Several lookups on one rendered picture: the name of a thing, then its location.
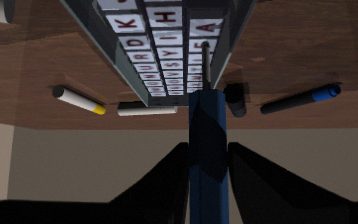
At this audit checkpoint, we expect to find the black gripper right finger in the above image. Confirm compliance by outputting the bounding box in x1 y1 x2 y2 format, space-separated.
227 142 358 224

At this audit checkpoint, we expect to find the white cylinder with yellow tip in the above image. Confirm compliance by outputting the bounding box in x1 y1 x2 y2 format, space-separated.
52 85 105 115

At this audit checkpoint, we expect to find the keyboard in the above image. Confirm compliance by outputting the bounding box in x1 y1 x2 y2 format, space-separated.
58 0 258 107

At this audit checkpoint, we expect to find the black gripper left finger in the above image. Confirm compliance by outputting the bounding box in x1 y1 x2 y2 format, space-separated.
0 142 189 224

